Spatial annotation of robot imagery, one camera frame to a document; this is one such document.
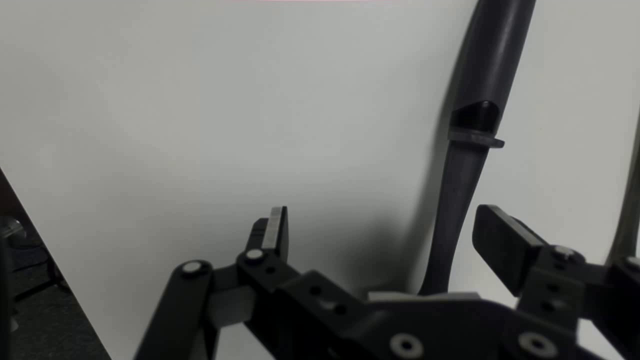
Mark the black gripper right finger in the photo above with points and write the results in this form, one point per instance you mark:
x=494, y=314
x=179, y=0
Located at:
x=520, y=250

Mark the black plastic ladle spoon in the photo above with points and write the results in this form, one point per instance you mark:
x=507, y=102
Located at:
x=487, y=61

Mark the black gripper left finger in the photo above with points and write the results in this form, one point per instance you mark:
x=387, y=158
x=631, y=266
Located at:
x=186, y=306

